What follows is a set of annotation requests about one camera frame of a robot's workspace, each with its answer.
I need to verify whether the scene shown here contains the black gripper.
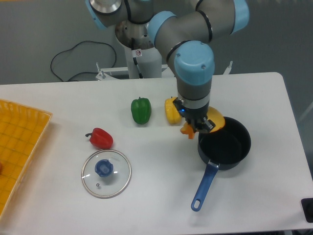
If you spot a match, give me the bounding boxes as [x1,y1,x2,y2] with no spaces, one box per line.
[173,98,216,139]

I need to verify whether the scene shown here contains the black cable on floor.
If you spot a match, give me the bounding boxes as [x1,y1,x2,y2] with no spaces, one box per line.
[50,40,117,82]

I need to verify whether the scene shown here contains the black pot blue handle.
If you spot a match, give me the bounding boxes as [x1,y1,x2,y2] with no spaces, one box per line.
[191,117,251,212]

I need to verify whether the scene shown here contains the yellow toy bell pepper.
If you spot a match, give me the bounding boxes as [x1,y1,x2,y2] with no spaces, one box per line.
[164,97,181,124]

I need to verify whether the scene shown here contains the red toy bell pepper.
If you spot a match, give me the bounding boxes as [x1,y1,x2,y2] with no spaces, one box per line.
[85,128,113,149]

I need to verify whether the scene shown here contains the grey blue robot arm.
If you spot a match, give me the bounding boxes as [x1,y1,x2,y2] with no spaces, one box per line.
[85,0,249,139]

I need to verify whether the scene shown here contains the green toy bell pepper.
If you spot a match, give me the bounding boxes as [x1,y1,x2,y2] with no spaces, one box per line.
[131,97,152,125]

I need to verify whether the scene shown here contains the yellow toy bread slice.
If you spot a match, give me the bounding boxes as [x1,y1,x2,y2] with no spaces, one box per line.
[207,106,225,133]

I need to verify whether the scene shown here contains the yellow plastic basket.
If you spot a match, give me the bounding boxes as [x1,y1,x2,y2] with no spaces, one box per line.
[0,99,52,217]

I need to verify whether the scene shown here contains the glass lid blue knob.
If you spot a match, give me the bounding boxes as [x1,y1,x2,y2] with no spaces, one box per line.
[81,149,132,199]

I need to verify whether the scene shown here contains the black device at edge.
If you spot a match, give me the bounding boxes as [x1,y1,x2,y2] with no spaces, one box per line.
[301,198,313,223]

